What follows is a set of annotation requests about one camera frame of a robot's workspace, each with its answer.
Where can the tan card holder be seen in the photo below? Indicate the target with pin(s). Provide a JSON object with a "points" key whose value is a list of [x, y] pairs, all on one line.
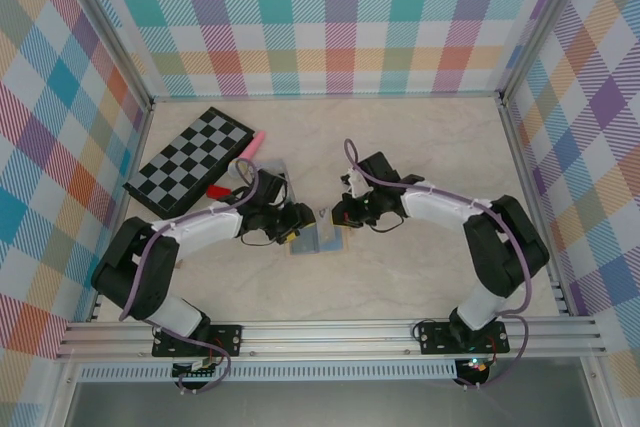
{"points": [[306, 243]]}

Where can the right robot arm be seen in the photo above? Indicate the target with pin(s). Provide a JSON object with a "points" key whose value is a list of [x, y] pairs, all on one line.
{"points": [[440, 204]]}

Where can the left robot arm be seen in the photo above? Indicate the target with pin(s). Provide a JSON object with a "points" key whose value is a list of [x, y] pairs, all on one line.
{"points": [[200, 229]]}

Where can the clear plastic card case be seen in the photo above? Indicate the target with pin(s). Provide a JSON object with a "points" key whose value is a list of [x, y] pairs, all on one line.
{"points": [[275, 167]]}

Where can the red block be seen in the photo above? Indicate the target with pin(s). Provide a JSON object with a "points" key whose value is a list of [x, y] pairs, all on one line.
{"points": [[218, 191]]}

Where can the pink toy microphone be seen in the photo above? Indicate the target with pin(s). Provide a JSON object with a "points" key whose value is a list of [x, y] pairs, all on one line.
{"points": [[252, 147]]}

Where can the black grey chessboard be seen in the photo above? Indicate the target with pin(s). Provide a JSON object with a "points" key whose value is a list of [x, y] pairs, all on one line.
{"points": [[200, 142]]}

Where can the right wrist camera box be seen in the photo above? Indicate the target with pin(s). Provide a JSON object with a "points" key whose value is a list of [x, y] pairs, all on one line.
{"points": [[357, 184]]}

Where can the aluminium mounting rail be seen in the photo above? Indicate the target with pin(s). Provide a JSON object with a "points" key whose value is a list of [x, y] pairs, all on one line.
{"points": [[325, 339]]}

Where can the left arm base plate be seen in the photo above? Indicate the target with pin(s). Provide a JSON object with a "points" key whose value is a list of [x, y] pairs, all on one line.
{"points": [[227, 339]]}

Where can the aluminium frame bar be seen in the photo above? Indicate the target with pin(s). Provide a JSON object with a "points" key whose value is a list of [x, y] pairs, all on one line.
{"points": [[525, 172], [116, 227]]}

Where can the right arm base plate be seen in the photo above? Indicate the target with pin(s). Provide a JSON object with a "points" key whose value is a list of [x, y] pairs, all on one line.
{"points": [[435, 339]]}

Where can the aluminium frame post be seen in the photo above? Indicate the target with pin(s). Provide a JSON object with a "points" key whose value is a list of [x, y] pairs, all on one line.
{"points": [[112, 29], [534, 29]]}

